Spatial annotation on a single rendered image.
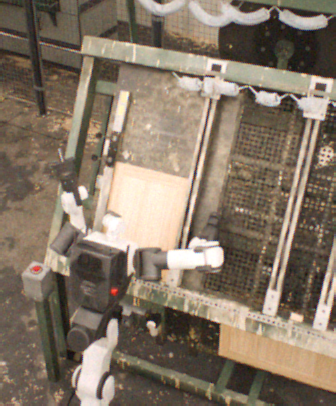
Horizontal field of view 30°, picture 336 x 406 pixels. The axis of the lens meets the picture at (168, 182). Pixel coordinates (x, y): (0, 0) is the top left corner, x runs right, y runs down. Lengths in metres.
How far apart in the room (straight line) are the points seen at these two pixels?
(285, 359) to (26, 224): 2.50
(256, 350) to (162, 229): 0.94
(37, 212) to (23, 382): 1.71
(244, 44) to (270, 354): 1.78
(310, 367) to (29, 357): 1.78
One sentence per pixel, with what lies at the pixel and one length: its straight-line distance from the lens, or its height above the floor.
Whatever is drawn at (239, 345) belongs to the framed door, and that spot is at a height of 0.38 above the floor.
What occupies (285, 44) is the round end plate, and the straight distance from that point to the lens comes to 3.58.
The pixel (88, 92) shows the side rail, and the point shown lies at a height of 1.66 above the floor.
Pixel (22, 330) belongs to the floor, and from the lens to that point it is 4.44.
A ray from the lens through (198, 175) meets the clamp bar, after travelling 3.22.
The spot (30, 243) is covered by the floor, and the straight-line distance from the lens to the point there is 5.07.
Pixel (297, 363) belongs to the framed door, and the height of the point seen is 0.39.
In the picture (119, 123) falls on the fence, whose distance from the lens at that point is 3.41.
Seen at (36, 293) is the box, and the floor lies 0.82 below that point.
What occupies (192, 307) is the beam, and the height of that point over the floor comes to 0.84.
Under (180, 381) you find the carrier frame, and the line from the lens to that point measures 3.87.
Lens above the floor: 3.28
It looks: 36 degrees down
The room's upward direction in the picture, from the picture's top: straight up
